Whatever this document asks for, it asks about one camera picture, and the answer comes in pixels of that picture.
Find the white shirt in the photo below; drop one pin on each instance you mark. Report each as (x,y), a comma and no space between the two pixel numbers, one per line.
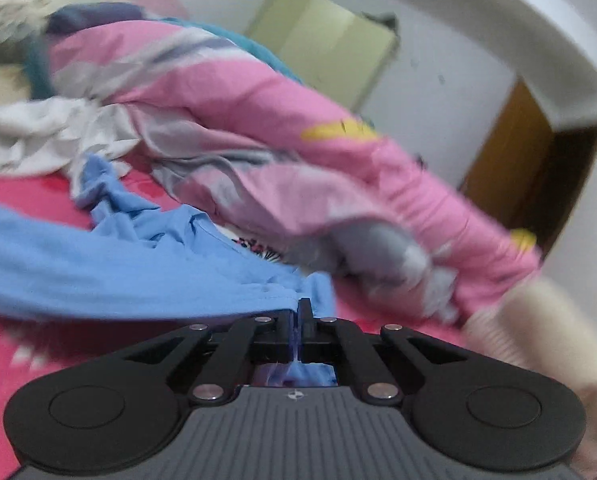
(28,135)

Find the wooden door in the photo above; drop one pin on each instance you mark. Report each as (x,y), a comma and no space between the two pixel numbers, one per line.
(508,150)

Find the pink grey floral duvet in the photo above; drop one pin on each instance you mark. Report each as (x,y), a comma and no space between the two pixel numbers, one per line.
(258,110)

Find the beige garment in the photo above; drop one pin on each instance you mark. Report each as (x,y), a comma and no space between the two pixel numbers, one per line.
(1,90)

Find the pale green wardrobe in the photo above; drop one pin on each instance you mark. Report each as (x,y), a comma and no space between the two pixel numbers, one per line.
(323,45)

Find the blue t-shirt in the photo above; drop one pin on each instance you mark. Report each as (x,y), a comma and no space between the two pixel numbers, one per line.
(128,270)

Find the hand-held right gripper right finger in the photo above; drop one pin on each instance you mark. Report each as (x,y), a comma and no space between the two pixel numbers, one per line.
(306,340)

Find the cream folded garment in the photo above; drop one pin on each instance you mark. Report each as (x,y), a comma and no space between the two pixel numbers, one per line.
(568,350)

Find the grey green cloth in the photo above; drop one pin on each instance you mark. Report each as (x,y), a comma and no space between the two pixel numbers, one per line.
(3,35)

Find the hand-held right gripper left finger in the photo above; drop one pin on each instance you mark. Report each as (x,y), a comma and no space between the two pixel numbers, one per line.
(288,340)

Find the dark blue denim garment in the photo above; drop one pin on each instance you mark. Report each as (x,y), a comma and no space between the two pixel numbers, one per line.
(98,15)

